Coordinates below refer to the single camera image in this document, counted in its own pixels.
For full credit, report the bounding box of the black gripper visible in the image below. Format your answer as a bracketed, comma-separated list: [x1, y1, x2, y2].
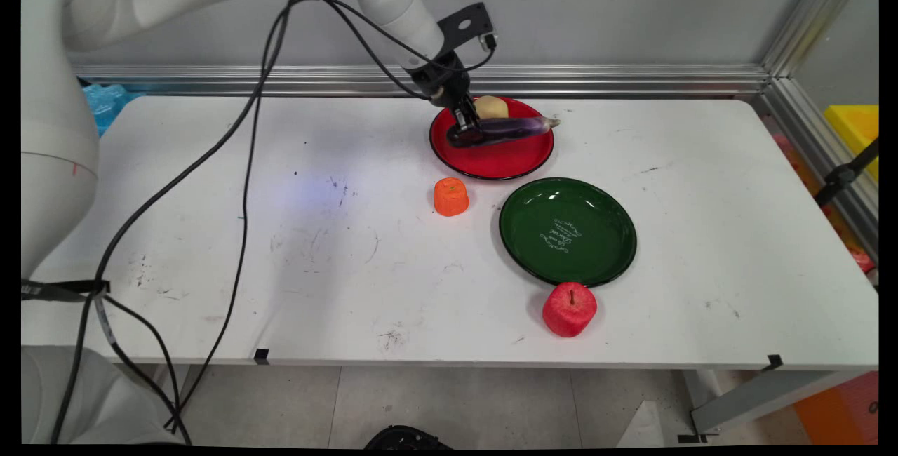
[407, 51, 483, 145]

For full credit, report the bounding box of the purple eggplant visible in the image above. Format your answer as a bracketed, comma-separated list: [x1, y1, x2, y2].
[447, 116, 561, 149]

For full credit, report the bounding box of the yellow potato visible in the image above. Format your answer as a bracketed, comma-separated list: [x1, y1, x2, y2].
[474, 95, 510, 121]

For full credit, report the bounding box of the red plate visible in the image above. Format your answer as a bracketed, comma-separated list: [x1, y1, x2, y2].
[429, 97, 555, 181]

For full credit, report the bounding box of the orange carrot piece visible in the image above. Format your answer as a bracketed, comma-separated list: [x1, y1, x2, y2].
[434, 177, 470, 217]

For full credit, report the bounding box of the dark green plate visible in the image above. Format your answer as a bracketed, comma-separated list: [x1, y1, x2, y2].
[499, 177, 638, 288]

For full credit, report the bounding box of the red apple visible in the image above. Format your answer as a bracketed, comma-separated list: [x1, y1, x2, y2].
[542, 282, 598, 338]

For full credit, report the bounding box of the black round object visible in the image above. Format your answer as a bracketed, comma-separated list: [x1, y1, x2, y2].
[363, 425, 453, 450]

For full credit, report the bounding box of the blue bubble wrap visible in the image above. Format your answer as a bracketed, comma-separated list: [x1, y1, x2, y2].
[81, 83, 145, 138]

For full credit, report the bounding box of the black stand pole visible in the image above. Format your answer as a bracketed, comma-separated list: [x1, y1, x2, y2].
[814, 139, 879, 207]

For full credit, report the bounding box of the yellow plastic box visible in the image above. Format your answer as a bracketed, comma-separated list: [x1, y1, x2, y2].
[824, 105, 879, 183]

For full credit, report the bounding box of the grey table leg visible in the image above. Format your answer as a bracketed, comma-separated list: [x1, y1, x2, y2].
[677, 370, 850, 444]

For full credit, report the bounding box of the orange box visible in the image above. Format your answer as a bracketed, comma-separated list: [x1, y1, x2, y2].
[793, 372, 879, 445]

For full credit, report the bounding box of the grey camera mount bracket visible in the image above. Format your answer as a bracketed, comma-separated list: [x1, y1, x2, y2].
[436, 2, 496, 51]

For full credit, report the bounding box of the long aluminium frame rail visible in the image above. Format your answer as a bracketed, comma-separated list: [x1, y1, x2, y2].
[70, 65, 772, 98]

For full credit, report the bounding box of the thick black cable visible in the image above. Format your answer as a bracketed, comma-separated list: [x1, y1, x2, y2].
[49, 0, 313, 445]

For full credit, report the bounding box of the thin black cable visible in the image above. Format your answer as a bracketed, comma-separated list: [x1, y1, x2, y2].
[163, 0, 295, 434]

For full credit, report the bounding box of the angled aluminium frame rail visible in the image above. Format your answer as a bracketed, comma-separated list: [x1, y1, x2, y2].
[751, 0, 879, 260]

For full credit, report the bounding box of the black base strap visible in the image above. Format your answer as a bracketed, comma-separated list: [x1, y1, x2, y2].
[21, 279, 111, 302]

